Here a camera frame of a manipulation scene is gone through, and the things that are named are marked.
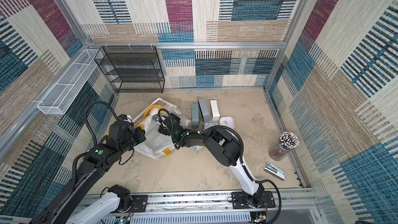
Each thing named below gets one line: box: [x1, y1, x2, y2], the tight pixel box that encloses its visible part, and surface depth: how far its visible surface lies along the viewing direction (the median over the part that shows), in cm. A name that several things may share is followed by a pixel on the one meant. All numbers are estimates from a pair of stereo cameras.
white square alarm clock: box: [218, 115, 236, 131], surface depth 101 cm
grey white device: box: [197, 98, 210, 122], surface depth 99 cm
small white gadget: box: [204, 122, 217, 131], surface depth 100 cm
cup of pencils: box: [268, 131, 300, 162], surface depth 77 cm
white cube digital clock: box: [209, 100, 220, 122], surface depth 103 cm
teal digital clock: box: [191, 103, 199, 129], surface depth 95 cm
